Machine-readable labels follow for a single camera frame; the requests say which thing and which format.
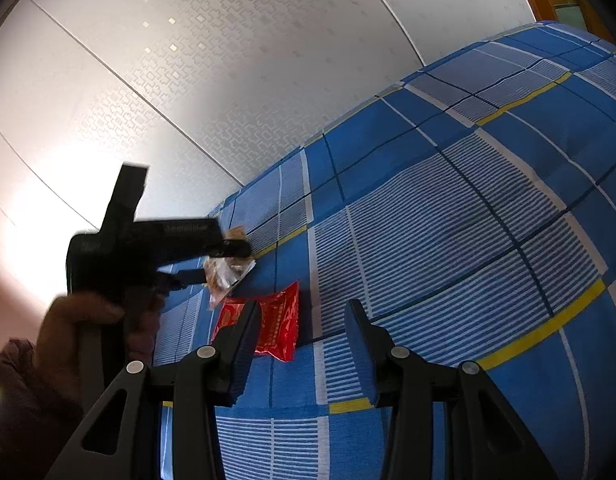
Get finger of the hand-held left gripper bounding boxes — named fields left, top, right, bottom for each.
left=208, top=239, right=253, bottom=260
left=158, top=269, right=209, bottom=293

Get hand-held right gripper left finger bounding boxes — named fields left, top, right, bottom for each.
left=50, top=301, right=263, bottom=480

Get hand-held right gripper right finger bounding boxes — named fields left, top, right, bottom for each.
left=344, top=299, right=558, bottom=480

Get clear brown pastry packet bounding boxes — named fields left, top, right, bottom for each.
left=205, top=226, right=257, bottom=311

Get plain red snack packet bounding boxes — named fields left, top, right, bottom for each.
left=210, top=281, right=301, bottom=362

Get person's left forearm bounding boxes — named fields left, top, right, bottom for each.
left=0, top=338, right=89, bottom=480

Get person's left hand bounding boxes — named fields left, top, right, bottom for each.
left=34, top=294, right=161, bottom=391

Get blue plaid tablecloth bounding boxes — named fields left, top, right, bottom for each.
left=153, top=20, right=616, bottom=480

